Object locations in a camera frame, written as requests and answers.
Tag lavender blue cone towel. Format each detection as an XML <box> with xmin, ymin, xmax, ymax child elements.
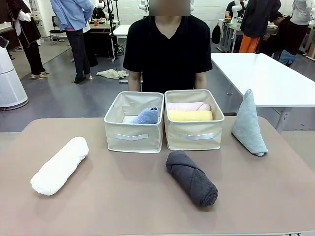
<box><xmin>130</xmin><ymin>106</ymin><xmax>159</xmax><ymax>124</ymax></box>

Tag pink towel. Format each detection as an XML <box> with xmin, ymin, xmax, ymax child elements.
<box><xmin>166</xmin><ymin>101</ymin><xmax>211</xmax><ymax>112</ymax></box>

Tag yellow towel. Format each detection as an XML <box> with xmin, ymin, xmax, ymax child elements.
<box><xmin>168</xmin><ymin>110</ymin><xmax>213</xmax><ymax>122</ymax></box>

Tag dark grey towel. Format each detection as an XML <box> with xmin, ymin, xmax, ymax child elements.
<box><xmin>165</xmin><ymin>150</ymin><xmax>219</xmax><ymax>207</ymax></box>

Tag pale green cone towel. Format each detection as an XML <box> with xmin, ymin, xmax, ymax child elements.
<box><xmin>231</xmin><ymin>89</ymin><xmax>268</xmax><ymax>157</ymax></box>

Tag white towel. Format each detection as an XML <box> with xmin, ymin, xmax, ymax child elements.
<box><xmin>30</xmin><ymin>136</ymin><xmax>90</xmax><ymax>197</ymax></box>

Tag person's left forearm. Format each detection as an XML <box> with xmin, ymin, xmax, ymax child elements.
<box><xmin>195</xmin><ymin>72</ymin><xmax>207</xmax><ymax>89</ymax></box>

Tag person's right forearm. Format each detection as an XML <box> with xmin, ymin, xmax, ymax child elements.
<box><xmin>127</xmin><ymin>71</ymin><xmax>142</xmax><ymax>92</ymax></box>

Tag cream fabric storage bin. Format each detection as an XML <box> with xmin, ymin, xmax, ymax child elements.
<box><xmin>103</xmin><ymin>90</ymin><xmax>165</xmax><ymax>154</ymax></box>
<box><xmin>163</xmin><ymin>89</ymin><xmax>225</xmax><ymax>151</ymax></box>

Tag person in black polo shirt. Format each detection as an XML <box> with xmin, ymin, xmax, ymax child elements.
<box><xmin>123</xmin><ymin>0</ymin><xmax>213</xmax><ymax>93</ymax></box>

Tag beige cloth on floor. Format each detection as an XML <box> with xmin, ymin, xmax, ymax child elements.
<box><xmin>95</xmin><ymin>69</ymin><xmax>128</xmax><ymax>80</ymax></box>

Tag white background desk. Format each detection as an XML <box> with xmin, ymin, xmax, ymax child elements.
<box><xmin>112</xmin><ymin>24</ymin><xmax>132</xmax><ymax>62</ymax></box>

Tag person in white top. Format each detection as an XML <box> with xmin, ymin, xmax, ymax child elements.
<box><xmin>83</xmin><ymin>11</ymin><xmax>98</xmax><ymax>67</ymax></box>

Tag black tripod stand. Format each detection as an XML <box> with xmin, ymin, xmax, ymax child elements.
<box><xmin>108</xmin><ymin>0</ymin><xmax>122</xmax><ymax>62</ymax></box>

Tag black backpack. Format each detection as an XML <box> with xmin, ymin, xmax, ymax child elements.
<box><xmin>211</xmin><ymin>23</ymin><xmax>221</xmax><ymax>45</ymax></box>

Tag white table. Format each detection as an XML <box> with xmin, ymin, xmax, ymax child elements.
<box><xmin>211</xmin><ymin>53</ymin><xmax>315</xmax><ymax>133</ymax></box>

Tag grey background desk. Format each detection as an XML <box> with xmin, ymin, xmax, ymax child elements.
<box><xmin>218</xmin><ymin>18</ymin><xmax>243</xmax><ymax>54</ymax></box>

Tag person in blue shirt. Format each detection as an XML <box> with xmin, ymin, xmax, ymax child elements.
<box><xmin>50</xmin><ymin>0</ymin><xmax>95</xmax><ymax>84</ymax></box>

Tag black office chair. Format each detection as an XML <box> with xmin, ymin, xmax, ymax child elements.
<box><xmin>50</xmin><ymin>16</ymin><xmax>70</xmax><ymax>47</ymax></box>

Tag person in orange trousers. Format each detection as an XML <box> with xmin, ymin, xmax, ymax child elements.
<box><xmin>240</xmin><ymin>0</ymin><xmax>282</xmax><ymax>54</ymax></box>

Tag blue bag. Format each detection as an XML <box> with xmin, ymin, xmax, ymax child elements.
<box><xmin>279</xmin><ymin>50</ymin><xmax>296</xmax><ymax>67</ymax></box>

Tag seated person in black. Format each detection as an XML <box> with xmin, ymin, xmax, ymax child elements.
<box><xmin>260</xmin><ymin>11</ymin><xmax>296</xmax><ymax>59</ymax></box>

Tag white air purifier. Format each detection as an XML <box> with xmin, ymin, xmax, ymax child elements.
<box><xmin>0</xmin><ymin>35</ymin><xmax>29</xmax><ymax>108</ymax></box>

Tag person in black vest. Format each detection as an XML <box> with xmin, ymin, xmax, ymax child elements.
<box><xmin>6</xmin><ymin>0</ymin><xmax>51</xmax><ymax>79</ymax></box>

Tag person in grey top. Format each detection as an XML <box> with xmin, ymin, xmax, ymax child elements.
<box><xmin>289</xmin><ymin>0</ymin><xmax>314</xmax><ymax>56</ymax></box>

